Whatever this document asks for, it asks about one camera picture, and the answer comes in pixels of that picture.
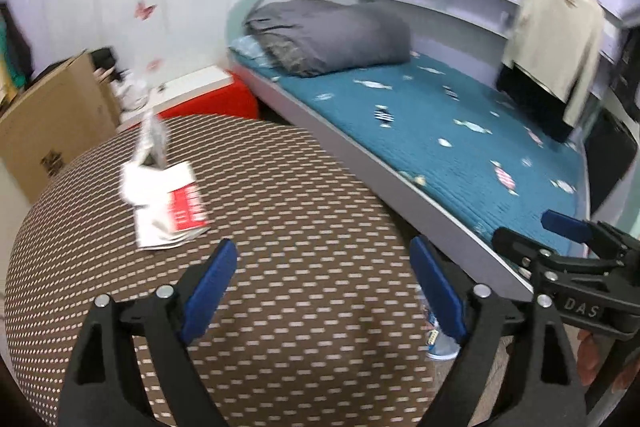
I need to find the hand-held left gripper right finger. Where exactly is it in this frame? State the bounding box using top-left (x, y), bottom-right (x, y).
top-left (410, 235), bottom-right (588, 427)

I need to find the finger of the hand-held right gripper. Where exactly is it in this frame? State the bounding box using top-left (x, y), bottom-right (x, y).
top-left (492, 228), bottom-right (636, 298)
top-left (541, 210), bottom-right (640, 259)

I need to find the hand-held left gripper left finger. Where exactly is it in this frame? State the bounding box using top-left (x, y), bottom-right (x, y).
top-left (59, 238), bottom-right (239, 427)

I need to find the pale blue trash bin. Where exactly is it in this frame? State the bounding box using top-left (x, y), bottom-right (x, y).
top-left (417, 292), bottom-right (462, 362)

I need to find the person's right hand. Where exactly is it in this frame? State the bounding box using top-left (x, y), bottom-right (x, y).
top-left (575, 329), bottom-right (640, 405)

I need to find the large black bag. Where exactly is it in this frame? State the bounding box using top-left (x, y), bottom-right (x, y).
top-left (587, 107), bottom-right (634, 218)

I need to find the white red paper leaflet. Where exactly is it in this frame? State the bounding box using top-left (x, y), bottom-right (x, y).
top-left (121, 161), bottom-right (211, 250)

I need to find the brown polka dot tablecloth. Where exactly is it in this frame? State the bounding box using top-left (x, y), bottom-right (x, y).
top-left (2, 113), bottom-right (441, 427)

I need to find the black hanging garment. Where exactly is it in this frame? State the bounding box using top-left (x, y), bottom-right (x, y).
top-left (496, 62), bottom-right (581, 142)

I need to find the blue fish print bedsheet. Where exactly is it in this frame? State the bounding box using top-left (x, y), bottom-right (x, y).
top-left (232, 42), bottom-right (588, 258)

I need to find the silver foil wrapper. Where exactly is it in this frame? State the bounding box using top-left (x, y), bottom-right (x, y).
top-left (132, 109), bottom-right (169, 170)

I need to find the dark hanging coat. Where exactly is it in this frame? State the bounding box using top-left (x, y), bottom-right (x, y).
top-left (617, 24), bottom-right (640, 108)

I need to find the cream hanging sweater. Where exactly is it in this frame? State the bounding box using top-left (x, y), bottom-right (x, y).
top-left (501, 0), bottom-right (607, 128)

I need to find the red box with white lid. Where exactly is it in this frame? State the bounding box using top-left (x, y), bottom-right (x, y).
top-left (120, 66), bottom-right (260, 128)

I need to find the white plastic bag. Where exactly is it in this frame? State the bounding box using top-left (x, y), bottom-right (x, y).
top-left (117, 72), bottom-right (151, 112)

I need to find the brown cardboard box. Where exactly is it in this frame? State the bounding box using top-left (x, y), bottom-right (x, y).
top-left (0, 49), bottom-right (121, 202)

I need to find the blue striped pillow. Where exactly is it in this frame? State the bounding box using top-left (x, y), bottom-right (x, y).
top-left (232, 35), bottom-right (273, 68)

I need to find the small black bag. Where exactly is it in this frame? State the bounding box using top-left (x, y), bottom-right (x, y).
top-left (90, 48), bottom-right (118, 75)

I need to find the grey folded quilt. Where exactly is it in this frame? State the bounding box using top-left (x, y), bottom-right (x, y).
top-left (244, 0), bottom-right (413, 78)

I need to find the bed with teal sheet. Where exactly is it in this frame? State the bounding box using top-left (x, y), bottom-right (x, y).
top-left (225, 0), bottom-right (640, 303)

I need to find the green hanging jacket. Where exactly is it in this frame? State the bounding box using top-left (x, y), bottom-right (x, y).
top-left (0, 22), bottom-right (21, 90)

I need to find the dark hanging jacket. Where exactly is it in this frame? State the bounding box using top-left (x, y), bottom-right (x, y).
top-left (2, 2), bottom-right (34, 82)

